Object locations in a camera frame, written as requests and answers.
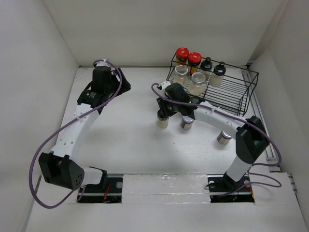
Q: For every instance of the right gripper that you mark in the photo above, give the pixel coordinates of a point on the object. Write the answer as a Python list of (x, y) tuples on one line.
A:
[(162, 104)]

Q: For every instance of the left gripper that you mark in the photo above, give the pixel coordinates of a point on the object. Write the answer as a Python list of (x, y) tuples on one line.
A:
[(125, 86)]

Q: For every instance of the black cap spice grinder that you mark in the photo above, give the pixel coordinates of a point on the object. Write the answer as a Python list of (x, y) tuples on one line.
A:
[(218, 74), (206, 67), (162, 121)]

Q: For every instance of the white lid spice jar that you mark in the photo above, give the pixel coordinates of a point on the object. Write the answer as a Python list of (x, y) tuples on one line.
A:
[(223, 138), (186, 122)]

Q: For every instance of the clear glass jar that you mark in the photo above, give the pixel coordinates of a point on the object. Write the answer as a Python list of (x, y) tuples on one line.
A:
[(198, 85), (181, 75)]

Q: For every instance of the clear glass jar front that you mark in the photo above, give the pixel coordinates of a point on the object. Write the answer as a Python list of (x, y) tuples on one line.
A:
[(198, 85)]

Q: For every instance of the red lid sauce jar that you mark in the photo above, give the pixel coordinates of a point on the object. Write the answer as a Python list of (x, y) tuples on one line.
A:
[(194, 60), (181, 56)]

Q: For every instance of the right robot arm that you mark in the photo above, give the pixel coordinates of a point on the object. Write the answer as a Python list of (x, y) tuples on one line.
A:
[(249, 133)]

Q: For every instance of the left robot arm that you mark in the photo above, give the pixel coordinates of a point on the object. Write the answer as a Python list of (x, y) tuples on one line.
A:
[(59, 167)]

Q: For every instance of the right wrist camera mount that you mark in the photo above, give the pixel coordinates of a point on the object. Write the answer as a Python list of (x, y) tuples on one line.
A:
[(164, 85)]

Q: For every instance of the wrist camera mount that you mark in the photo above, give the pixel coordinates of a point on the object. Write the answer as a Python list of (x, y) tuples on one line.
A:
[(164, 85), (103, 62)]

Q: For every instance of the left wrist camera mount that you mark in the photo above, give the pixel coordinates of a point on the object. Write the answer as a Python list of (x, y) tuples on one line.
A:
[(103, 62)]

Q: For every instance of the black wire rack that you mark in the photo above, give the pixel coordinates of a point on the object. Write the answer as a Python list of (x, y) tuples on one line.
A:
[(234, 93)]

